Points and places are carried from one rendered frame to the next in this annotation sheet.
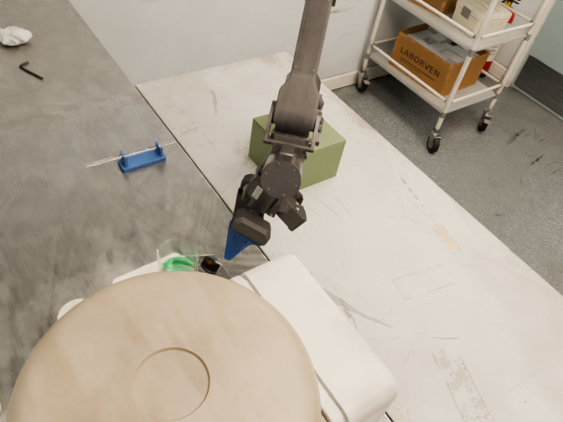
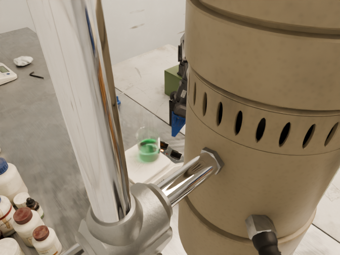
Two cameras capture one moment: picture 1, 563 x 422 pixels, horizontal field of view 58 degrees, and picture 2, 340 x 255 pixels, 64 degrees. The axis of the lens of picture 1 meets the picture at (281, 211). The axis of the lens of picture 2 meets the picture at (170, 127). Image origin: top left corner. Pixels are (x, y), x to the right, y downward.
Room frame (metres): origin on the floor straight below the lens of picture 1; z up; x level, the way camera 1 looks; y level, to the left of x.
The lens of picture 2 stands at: (-0.07, 0.08, 1.53)
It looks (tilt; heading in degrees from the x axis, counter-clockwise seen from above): 40 degrees down; 0
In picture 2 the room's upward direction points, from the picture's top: straight up
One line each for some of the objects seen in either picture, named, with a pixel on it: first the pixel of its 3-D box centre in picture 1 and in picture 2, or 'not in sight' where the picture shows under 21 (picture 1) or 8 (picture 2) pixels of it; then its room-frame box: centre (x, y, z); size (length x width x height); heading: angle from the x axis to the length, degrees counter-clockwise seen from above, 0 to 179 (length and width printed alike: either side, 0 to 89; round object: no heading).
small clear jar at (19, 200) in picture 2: not in sight; (24, 203); (0.35, 0.46, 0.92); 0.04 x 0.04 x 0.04
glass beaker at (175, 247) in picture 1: (178, 273); (149, 146); (0.45, 0.14, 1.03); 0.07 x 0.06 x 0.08; 18
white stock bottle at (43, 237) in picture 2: not in sight; (46, 241); (0.24, 0.36, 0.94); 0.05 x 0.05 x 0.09
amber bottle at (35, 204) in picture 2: not in sight; (33, 208); (0.33, 0.42, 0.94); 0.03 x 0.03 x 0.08
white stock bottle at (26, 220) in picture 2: not in sight; (29, 225); (0.27, 0.40, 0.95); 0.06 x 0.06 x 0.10
